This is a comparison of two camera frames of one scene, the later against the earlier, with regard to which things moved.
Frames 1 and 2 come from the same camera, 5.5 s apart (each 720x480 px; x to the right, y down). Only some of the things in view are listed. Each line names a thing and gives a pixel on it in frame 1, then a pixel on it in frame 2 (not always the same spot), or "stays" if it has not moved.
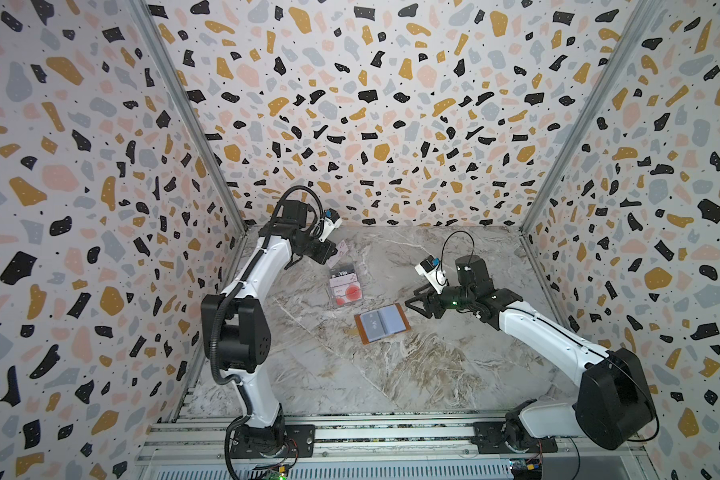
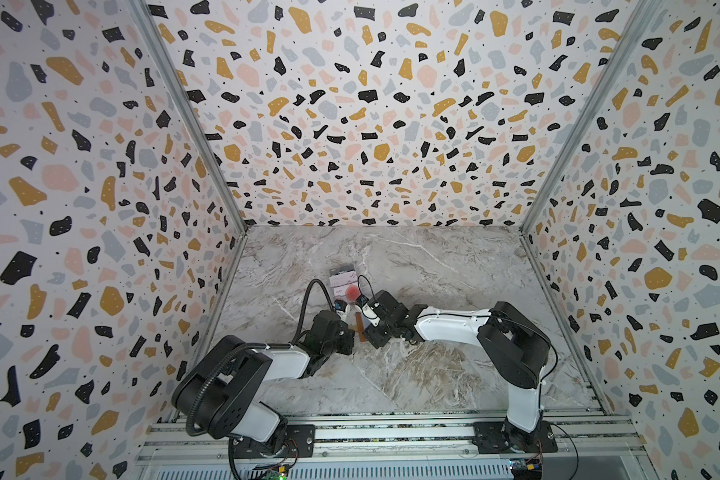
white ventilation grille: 403,471 stays
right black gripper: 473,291 → 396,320
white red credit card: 348,293 stays
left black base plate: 300,442 stays
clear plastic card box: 345,288 stays
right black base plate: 489,439 stays
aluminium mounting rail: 177,437 stays
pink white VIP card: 342,249 → 343,278
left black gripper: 329,251 → 348,336
